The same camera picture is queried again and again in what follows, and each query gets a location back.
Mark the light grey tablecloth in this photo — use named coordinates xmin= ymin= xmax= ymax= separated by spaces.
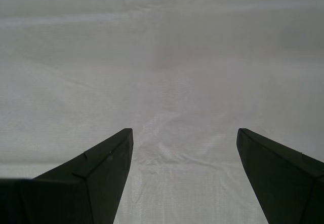
xmin=0 ymin=0 xmax=324 ymax=224

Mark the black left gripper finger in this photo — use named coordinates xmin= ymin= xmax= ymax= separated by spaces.
xmin=236 ymin=128 xmax=324 ymax=224
xmin=0 ymin=128 xmax=134 ymax=224

